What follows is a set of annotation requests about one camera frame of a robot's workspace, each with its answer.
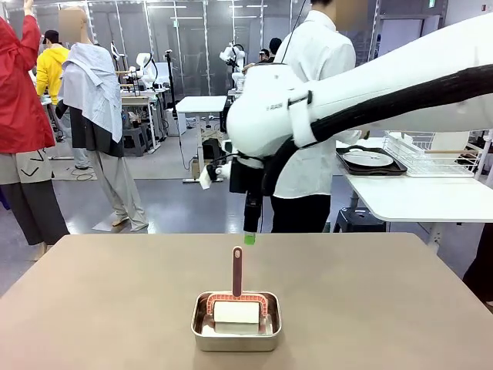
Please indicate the small white background table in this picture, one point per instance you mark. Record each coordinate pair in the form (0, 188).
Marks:
(200, 104)

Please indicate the rectangular metal tin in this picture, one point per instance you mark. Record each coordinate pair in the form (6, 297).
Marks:
(235, 339)

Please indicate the mannequin in red jacket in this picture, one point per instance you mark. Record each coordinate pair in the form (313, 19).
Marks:
(19, 108)

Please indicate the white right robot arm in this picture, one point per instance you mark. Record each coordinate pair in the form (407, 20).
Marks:
(265, 108)

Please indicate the person in white shirt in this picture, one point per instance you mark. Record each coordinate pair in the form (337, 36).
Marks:
(312, 162)

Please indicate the black plastic stool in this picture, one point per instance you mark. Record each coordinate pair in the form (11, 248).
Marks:
(358, 219)

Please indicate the dark grey serving tray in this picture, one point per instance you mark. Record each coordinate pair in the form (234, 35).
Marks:
(396, 167)

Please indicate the white round plate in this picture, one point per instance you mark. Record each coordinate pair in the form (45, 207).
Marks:
(366, 160)

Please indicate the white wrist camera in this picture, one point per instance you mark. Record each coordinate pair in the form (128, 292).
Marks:
(210, 175)

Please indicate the silver fork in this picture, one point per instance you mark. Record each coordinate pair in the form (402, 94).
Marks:
(370, 156)

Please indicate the grey step stool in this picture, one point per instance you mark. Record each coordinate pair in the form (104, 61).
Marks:
(135, 140)

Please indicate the person in black cap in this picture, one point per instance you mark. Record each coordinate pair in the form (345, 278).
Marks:
(274, 48)

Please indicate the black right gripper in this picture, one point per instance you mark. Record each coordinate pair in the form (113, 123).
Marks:
(246, 177)

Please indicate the white height-adjustable table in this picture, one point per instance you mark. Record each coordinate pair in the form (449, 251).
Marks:
(416, 196)

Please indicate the mannequin in pale blue shirt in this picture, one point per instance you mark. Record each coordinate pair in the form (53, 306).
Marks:
(92, 88)

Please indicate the wood top workbench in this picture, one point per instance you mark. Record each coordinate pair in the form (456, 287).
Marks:
(135, 101)

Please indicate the person in yellow hoodie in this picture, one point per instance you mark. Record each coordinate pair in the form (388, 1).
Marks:
(48, 73)

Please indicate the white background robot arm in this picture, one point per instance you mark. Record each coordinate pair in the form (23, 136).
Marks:
(233, 58)
(144, 69)

